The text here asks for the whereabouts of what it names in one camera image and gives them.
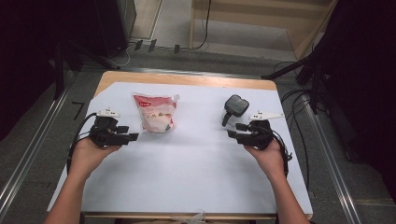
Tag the dark curtain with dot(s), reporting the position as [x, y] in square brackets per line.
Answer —
[25, 62]
[367, 93]

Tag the black angled tape mark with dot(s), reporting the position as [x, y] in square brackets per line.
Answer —
[79, 103]

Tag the short metal floor rail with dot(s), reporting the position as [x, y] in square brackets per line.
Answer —
[186, 72]

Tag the clear plastic bag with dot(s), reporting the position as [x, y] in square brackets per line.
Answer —
[193, 217]

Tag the black tape strip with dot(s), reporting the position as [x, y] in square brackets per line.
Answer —
[138, 45]
[152, 45]
[177, 48]

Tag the black cabinet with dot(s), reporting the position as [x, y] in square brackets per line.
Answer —
[115, 25]

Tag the light wooden frame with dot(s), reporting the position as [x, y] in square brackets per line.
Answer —
[243, 18]

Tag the person's right hand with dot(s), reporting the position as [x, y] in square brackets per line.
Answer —
[271, 160]

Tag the black stand with long leg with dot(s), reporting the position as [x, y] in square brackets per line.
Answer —
[286, 68]

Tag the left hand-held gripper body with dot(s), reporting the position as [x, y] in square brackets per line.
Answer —
[106, 137]

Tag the person's left hand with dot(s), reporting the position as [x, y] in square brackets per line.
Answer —
[84, 158]

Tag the wooden table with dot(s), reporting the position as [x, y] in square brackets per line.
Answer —
[186, 78]

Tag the long metal floor rail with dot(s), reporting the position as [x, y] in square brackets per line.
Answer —
[330, 155]
[34, 143]

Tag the black stand with thin pole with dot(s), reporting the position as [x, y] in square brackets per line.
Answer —
[59, 71]

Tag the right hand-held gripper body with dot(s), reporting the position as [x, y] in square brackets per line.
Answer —
[258, 137]

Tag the red and white spouted pouch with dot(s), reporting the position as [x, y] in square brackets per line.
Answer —
[155, 112]

